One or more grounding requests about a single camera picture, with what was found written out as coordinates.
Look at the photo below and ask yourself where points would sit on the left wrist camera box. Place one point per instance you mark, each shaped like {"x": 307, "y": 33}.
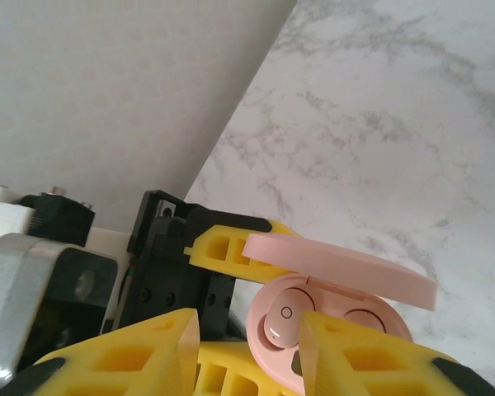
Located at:
{"x": 66, "y": 280}

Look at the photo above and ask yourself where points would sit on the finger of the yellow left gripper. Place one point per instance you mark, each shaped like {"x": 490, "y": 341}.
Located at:
{"x": 231, "y": 354}
{"x": 235, "y": 270}

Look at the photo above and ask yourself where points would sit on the pink earbud charging case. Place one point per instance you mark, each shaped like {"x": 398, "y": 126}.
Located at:
{"x": 334, "y": 268}

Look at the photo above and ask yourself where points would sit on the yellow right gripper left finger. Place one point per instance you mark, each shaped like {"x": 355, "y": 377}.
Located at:
{"x": 177, "y": 350}

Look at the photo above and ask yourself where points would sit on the pink earbud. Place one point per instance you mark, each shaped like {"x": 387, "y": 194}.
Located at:
{"x": 284, "y": 313}

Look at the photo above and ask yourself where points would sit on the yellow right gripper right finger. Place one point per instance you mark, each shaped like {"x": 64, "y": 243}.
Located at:
{"x": 326, "y": 371}

